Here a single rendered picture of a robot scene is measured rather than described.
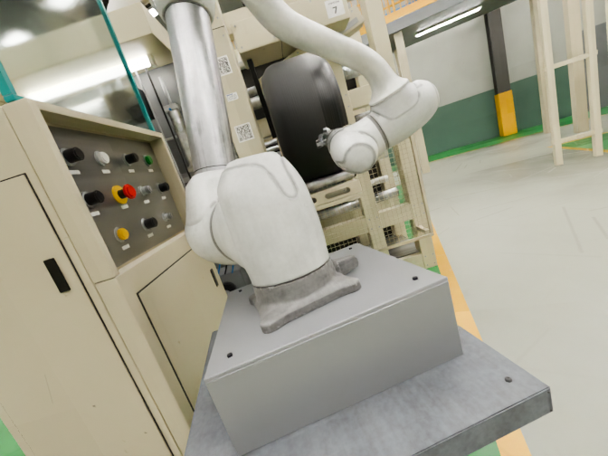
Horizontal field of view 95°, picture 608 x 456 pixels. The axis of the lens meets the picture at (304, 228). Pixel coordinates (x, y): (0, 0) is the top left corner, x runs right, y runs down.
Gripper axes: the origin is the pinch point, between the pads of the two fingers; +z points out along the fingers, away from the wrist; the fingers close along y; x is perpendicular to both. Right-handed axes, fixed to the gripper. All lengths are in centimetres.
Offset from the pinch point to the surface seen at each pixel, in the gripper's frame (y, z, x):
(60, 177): 60, -47, -16
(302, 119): 6.6, 11.4, -5.6
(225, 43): 28, 42, -41
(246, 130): 31.0, 32.6, -6.0
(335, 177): -1.3, 16.9, 23.2
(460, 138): -529, 761, 289
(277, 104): 14.2, 15.6, -13.4
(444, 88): -513, 809, 132
